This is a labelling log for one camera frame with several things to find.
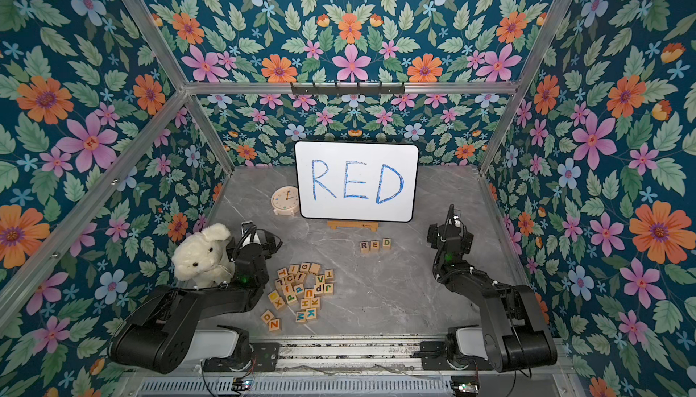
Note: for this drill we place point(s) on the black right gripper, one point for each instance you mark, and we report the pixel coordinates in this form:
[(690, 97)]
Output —
[(449, 228)]

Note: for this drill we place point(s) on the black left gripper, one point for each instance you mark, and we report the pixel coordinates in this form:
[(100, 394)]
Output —
[(268, 247)]

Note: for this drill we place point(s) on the wooden block purple R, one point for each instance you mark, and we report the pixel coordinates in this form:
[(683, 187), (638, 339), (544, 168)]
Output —
[(365, 247)]

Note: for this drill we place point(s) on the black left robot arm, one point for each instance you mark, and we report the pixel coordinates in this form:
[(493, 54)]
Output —
[(164, 331)]

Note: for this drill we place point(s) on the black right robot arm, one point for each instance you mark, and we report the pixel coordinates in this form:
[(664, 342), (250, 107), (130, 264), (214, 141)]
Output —
[(513, 334)]

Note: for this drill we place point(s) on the white plush bunny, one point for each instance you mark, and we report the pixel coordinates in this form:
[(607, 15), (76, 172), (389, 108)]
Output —
[(202, 258)]

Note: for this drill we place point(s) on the pink round alarm clock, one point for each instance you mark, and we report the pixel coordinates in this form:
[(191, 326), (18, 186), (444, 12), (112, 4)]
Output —
[(285, 201)]

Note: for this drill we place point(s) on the wooden block brown X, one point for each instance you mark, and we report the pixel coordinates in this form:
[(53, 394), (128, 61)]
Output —
[(277, 301)]

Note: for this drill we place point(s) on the wooden whiteboard stand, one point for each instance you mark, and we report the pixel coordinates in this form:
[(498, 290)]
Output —
[(336, 224)]

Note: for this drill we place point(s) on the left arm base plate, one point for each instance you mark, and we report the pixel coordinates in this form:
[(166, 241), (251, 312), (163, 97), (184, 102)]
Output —
[(259, 357)]

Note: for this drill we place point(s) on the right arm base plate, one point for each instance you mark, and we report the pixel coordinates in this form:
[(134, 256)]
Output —
[(438, 356)]

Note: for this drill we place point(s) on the white whiteboard black frame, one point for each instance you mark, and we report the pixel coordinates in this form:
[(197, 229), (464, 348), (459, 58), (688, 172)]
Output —
[(357, 180)]

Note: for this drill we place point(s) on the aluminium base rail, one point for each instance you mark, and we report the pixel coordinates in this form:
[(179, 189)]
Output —
[(354, 354)]

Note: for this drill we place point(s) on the black hook rail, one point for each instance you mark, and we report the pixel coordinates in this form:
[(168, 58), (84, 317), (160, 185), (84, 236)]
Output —
[(340, 89)]

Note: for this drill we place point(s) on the white vented cable duct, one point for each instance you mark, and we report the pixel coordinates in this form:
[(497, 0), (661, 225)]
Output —
[(299, 386)]

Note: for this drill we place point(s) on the aluminium frame post left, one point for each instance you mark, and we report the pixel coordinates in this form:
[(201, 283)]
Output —
[(182, 95)]

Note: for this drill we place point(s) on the aluminium frame post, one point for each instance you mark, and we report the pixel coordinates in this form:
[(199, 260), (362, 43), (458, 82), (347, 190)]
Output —
[(555, 16), (182, 95)]

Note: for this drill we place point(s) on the aluminium frame post right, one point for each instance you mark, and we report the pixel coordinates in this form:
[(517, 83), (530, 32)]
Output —
[(555, 16)]

